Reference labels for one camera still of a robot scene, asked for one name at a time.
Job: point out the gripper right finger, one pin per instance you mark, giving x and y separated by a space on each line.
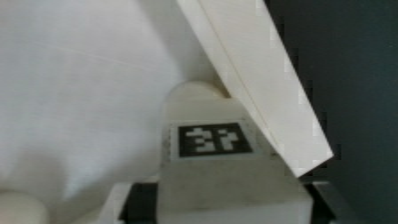
331 209

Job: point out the white square tabletop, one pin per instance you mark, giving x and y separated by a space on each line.
97 55

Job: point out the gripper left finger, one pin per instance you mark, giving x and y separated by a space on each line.
131 205

